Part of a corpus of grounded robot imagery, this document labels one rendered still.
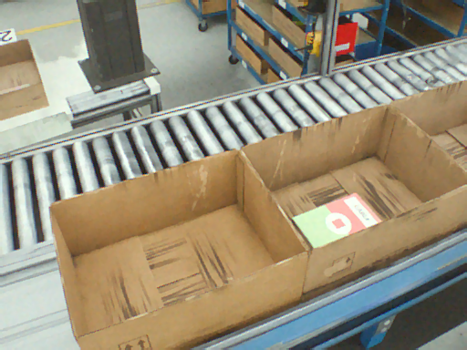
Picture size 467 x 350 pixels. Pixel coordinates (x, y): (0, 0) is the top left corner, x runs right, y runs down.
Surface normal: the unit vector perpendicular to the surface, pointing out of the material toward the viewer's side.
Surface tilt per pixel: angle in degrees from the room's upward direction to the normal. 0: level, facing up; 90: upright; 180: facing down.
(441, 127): 89
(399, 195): 0
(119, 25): 90
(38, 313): 0
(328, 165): 89
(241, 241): 0
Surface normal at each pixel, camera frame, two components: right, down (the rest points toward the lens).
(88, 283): -0.01, -0.75
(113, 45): 0.49, 0.57
